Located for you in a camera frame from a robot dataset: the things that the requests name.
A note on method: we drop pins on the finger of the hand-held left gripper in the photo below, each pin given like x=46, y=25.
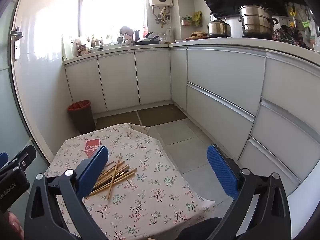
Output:
x=25, y=155
x=3, y=158

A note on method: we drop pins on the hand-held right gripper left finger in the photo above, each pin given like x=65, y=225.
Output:
x=92, y=172

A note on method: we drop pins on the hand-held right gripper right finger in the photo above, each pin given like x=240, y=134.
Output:
x=221, y=172

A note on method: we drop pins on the bunch of wooden chopsticks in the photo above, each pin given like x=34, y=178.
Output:
x=117, y=173

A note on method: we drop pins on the pink perforated chopstick holder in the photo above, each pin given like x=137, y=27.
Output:
x=92, y=146

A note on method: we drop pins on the person's left hand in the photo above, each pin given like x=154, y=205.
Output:
x=13, y=223

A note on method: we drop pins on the brown trash bin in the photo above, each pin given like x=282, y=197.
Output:
x=82, y=120

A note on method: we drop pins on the frosted glass door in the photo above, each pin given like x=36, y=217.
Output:
x=7, y=100

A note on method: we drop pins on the floral tablecloth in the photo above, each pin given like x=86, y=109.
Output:
x=155, y=180

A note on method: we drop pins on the white kitchen base cabinets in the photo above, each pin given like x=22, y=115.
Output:
x=225, y=80

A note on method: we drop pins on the white cutting board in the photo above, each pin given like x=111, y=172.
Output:
x=67, y=47

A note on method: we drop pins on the cluster of small seasoning bottles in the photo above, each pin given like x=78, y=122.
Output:
x=86, y=46

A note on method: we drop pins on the round bamboo tray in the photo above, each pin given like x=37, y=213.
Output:
x=198, y=35

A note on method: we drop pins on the black frying pan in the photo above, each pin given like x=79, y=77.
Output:
x=147, y=41

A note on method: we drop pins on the steel kettle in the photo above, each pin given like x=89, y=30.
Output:
x=218, y=28

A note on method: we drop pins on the pink figurine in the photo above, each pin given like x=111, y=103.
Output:
x=126, y=32

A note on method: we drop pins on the dark bottle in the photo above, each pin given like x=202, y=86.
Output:
x=137, y=35

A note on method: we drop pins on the clear glass jug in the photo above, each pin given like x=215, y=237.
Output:
x=169, y=35

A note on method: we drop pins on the red bottle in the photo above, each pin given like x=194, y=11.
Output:
x=144, y=32

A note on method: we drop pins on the plaid cloth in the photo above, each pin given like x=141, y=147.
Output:
x=287, y=36

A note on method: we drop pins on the yellow-green bag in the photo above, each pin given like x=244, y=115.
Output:
x=197, y=18

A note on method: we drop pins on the stacked steel steamer pot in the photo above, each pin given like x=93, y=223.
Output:
x=255, y=20

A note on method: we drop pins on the water heater pipes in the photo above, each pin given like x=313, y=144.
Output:
x=161, y=15

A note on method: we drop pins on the kitchen window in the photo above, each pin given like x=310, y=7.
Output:
x=112, y=5

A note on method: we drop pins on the green hanging tool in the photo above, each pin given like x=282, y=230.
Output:
x=305, y=23

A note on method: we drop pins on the yellow hanging tool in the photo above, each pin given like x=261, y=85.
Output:
x=292, y=11

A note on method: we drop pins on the small wall rack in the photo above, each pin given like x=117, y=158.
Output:
x=186, y=22

